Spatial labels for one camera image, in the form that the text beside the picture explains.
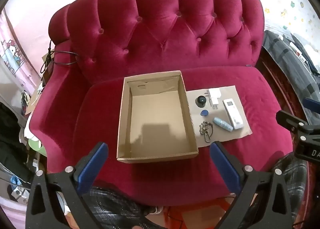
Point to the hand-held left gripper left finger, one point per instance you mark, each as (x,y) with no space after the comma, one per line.
(91,166)

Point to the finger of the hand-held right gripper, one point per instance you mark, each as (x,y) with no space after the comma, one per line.
(312,103)
(290,120)

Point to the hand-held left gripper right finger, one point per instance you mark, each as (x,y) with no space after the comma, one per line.
(225,166)

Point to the light blue tube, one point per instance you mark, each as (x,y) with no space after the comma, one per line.
(222,124)

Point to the white remote control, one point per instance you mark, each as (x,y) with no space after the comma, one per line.
(231,114)

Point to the blue key fob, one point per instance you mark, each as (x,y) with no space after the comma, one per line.
(204,113)

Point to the black round ball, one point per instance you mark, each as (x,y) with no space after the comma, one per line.
(200,101)

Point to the large white charger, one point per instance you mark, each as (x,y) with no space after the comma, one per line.
(215,93)

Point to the cardboard box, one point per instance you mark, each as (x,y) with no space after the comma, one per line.
(155,116)

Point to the person's right leg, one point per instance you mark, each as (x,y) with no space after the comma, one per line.
(297,176)

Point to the person's leg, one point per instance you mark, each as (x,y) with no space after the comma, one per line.
(112,206)
(297,176)

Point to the flat cardboard sheet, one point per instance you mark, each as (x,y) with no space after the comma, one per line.
(225,137)

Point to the person's left leg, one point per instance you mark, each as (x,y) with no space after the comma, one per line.
(112,206)

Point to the green plastic item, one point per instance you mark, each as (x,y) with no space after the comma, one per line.
(36,145)

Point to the dark plaid blanket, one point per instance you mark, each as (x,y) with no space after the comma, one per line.
(282,51)

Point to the brown board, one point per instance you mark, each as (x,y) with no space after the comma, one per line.
(47,68)

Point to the pink cartoon print curtain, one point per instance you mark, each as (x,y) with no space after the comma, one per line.
(12,53)

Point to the red velvet tufted sofa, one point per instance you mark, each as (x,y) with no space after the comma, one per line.
(162,31)

